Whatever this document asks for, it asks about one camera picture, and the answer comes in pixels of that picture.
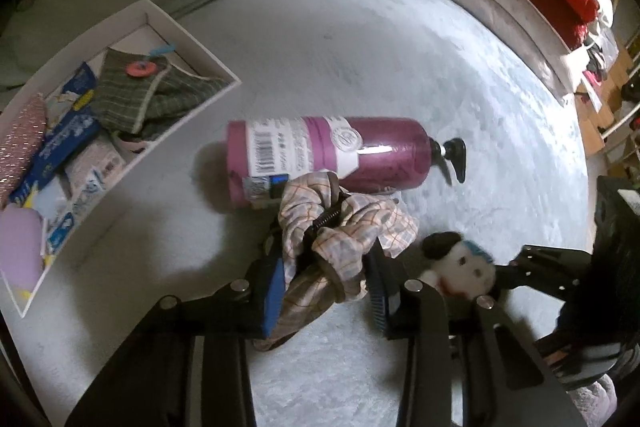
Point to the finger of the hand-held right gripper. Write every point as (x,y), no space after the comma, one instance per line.
(550,267)

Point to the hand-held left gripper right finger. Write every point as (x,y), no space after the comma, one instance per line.
(382,302)

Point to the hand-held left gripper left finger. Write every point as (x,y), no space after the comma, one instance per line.
(274,292)

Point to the white plush dog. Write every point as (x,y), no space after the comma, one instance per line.
(460,272)

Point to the purple pump bottle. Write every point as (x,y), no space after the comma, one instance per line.
(380,152)

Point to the white cardboard box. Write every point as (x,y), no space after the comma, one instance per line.
(150,187)

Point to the clear packet white label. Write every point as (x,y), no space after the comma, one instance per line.
(97,169)

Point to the green plaid pouch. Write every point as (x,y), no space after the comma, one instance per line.
(125,102)

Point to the pale purple packet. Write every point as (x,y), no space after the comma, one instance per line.
(20,252)

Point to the blue cartoon packet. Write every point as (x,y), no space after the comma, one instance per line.
(65,142)

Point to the pink dotted pouch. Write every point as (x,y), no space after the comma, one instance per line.
(22,142)

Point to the cluttered wooden shelf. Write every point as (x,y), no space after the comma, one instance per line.
(595,127)

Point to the beige folded quilt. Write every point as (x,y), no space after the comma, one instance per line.
(500,7)

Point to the grey-green blanket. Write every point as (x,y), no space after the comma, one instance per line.
(75,7)

